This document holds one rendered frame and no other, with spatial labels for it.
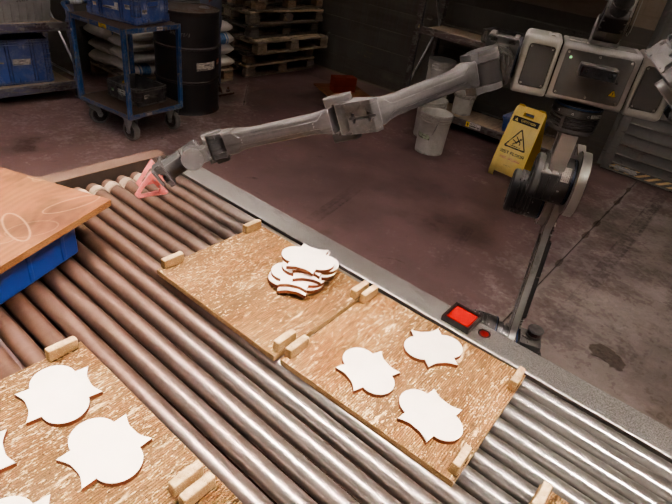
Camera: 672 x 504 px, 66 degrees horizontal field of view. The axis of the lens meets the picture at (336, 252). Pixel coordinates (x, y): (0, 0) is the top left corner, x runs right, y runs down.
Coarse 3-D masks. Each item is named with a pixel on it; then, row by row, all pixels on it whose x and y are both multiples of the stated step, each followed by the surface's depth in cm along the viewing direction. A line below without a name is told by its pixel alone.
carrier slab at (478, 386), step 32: (352, 320) 121; (384, 320) 123; (416, 320) 124; (320, 352) 111; (384, 352) 113; (480, 352) 118; (320, 384) 103; (416, 384) 107; (448, 384) 108; (480, 384) 109; (384, 416) 99; (480, 416) 102; (416, 448) 94; (448, 448) 95; (448, 480) 89
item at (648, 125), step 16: (656, 32) 447; (624, 128) 483; (640, 128) 477; (656, 128) 469; (608, 144) 502; (624, 144) 488; (640, 144) 480; (656, 144) 471; (608, 160) 502; (624, 160) 494; (640, 160) 484; (656, 160) 476; (640, 176) 490; (656, 176) 482
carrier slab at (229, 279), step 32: (192, 256) 134; (224, 256) 136; (256, 256) 138; (192, 288) 123; (224, 288) 125; (256, 288) 126; (224, 320) 116; (256, 320) 117; (288, 320) 118; (320, 320) 120
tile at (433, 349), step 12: (420, 336) 118; (432, 336) 118; (444, 336) 119; (408, 348) 114; (420, 348) 115; (432, 348) 115; (444, 348) 116; (456, 348) 116; (420, 360) 112; (432, 360) 112; (444, 360) 112
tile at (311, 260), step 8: (288, 248) 132; (296, 248) 132; (304, 248) 133; (312, 248) 133; (288, 256) 129; (296, 256) 129; (304, 256) 130; (312, 256) 130; (320, 256) 130; (328, 256) 131; (288, 264) 126; (296, 264) 126; (304, 264) 127; (312, 264) 127; (320, 264) 127; (328, 264) 128; (312, 272) 124; (320, 272) 126
